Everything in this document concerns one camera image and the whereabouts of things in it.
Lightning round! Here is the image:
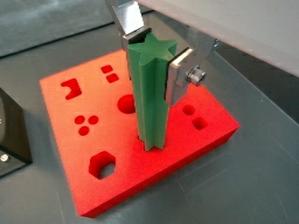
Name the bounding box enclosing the red shape sorter block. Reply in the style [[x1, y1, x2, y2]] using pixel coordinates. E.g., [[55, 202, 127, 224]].
[[40, 51, 239, 218]]

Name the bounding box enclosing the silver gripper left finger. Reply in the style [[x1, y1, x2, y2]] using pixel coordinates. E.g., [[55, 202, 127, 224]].
[[104, 0, 154, 53]]

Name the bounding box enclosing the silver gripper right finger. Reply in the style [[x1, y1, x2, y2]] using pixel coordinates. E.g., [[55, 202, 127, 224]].
[[164, 29, 219, 106]]

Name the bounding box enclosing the black curved holder stand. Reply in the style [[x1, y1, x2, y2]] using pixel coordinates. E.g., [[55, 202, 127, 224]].
[[0, 88, 33, 178]]

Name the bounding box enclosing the green star-shaped peg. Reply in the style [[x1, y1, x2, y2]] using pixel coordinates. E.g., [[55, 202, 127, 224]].
[[127, 32, 178, 151]]

